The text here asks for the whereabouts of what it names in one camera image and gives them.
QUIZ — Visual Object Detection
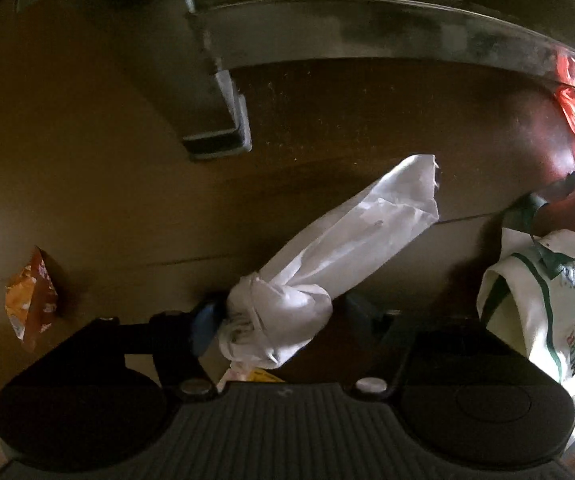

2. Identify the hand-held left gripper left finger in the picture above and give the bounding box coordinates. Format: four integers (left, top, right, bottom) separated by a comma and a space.
87, 301, 225, 401

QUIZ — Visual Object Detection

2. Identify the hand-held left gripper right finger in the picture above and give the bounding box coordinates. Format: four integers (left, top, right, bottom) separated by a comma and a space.
345, 292, 488, 401

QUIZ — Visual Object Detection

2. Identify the white twisted paper wrapper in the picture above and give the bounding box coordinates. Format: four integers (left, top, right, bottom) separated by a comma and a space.
214, 154, 441, 370

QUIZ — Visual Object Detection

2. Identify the green white snack bag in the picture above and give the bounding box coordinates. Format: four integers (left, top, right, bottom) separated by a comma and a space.
476, 171, 575, 453

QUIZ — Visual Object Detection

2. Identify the small orange snack wrapper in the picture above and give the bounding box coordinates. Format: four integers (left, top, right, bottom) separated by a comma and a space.
4, 246, 60, 353

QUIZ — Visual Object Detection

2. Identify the metal bench frame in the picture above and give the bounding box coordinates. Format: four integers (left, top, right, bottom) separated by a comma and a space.
117, 0, 575, 161

